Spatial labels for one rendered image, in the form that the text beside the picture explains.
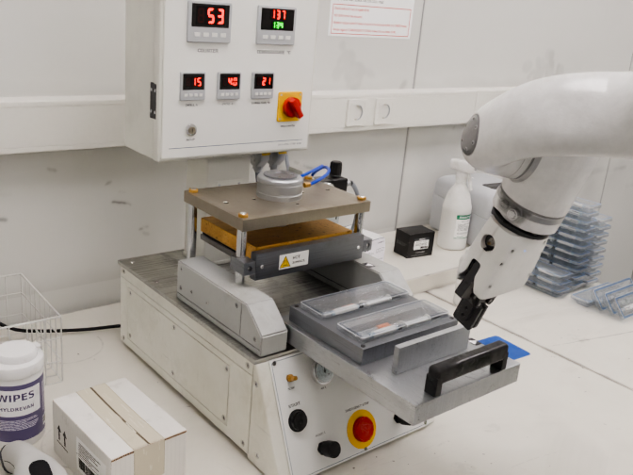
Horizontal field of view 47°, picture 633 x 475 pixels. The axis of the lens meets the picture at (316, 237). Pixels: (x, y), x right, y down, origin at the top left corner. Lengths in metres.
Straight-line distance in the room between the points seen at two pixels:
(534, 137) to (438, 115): 1.42
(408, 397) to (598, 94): 0.44
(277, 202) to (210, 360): 0.28
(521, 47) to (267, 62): 1.29
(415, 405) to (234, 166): 0.64
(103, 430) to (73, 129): 0.65
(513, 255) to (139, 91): 0.72
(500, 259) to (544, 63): 1.78
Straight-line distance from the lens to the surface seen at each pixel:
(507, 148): 0.78
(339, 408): 1.19
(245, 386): 1.14
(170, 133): 1.28
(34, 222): 1.60
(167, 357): 1.35
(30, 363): 1.19
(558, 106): 0.75
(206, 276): 1.20
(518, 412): 1.44
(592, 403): 1.53
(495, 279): 0.91
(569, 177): 0.86
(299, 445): 1.15
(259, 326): 1.09
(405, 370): 1.03
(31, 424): 1.23
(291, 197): 1.24
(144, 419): 1.13
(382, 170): 2.12
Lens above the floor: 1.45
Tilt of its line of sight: 19 degrees down
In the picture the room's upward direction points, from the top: 5 degrees clockwise
